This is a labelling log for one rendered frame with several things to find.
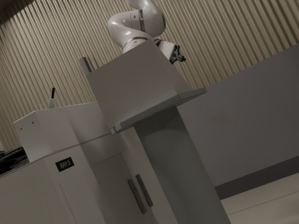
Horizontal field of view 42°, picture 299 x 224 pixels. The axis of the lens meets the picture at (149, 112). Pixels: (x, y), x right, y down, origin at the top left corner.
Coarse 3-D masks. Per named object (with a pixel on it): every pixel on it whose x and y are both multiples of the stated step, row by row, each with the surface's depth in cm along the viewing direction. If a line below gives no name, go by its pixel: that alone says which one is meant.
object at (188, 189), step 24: (192, 96) 122; (144, 120) 124; (168, 120) 124; (144, 144) 127; (168, 144) 123; (192, 144) 127; (168, 168) 123; (192, 168) 123; (168, 192) 125; (192, 192) 122; (216, 192) 128; (192, 216) 122; (216, 216) 122
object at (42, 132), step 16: (32, 112) 118; (48, 112) 123; (64, 112) 131; (80, 112) 141; (96, 112) 152; (16, 128) 120; (32, 128) 118; (48, 128) 120; (64, 128) 127; (80, 128) 136; (96, 128) 147; (32, 144) 119; (48, 144) 117; (64, 144) 123; (32, 160) 119
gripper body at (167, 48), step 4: (160, 44) 198; (164, 44) 196; (168, 44) 194; (172, 44) 193; (176, 44) 196; (160, 48) 197; (164, 48) 196; (168, 48) 194; (172, 48) 193; (164, 52) 195; (168, 52) 194; (172, 52) 193; (168, 56) 194; (176, 56) 196
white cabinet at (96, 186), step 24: (96, 144) 141; (120, 144) 159; (24, 168) 113; (48, 168) 111; (72, 168) 121; (96, 168) 134; (120, 168) 149; (144, 168) 169; (0, 192) 117; (24, 192) 114; (48, 192) 111; (72, 192) 116; (96, 192) 127; (120, 192) 141; (144, 192) 157; (0, 216) 117; (24, 216) 114; (48, 216) 112; (72, 216) 111; (96, 216) 121; (120, 216) 134; (144, 216) 150; (168, 216) 170
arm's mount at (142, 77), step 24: (144, 48) 119; (96, 72) 126; (120, 72) 123; (144, 72) 120; (168, 72) 118; (96, 96) 127; (120, 96) 124; (144, 96) 121; (168, 96) 118; (120, 120) 125
